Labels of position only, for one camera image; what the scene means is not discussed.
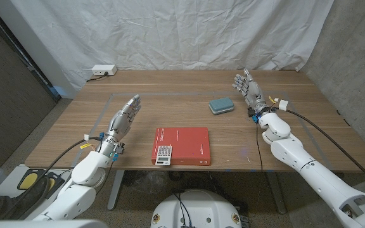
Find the white robot chest edge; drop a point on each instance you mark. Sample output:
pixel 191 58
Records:
pixel 43 224

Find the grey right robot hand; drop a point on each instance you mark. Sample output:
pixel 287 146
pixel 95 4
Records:
pixel 252 92

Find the white calculator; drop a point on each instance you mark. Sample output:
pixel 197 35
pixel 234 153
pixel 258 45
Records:
pixel 163 155

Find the white backdrop cloth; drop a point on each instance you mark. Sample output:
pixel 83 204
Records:
pixel 170 35

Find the teal sponge block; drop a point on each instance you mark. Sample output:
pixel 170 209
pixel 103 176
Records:
pixel 221 105

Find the red book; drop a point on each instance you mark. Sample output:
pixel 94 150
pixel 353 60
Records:
pixel 189 145

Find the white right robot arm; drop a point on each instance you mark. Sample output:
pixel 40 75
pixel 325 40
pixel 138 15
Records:
pixel 296 155

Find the dark shoe of person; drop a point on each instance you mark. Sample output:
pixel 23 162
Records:
pixel 8 202

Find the white power strip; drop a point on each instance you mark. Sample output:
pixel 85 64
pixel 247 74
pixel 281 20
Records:
pixel 104 70

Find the grey table leg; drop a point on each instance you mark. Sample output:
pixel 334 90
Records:
pixel 115 190
pixel 277 193

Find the dark brown door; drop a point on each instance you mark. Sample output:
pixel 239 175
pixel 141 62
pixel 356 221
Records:
pixel 8 104

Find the yellow foot pedal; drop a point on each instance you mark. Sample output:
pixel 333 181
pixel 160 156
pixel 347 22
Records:
pixel 55 182
pixel 28 180

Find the white floor plate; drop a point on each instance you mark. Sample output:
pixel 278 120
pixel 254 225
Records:
pixel 8 187

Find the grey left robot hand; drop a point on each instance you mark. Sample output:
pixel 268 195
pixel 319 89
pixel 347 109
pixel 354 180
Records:
pixel 122 122

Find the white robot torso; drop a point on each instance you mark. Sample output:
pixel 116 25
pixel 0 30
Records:
pixel 201 209

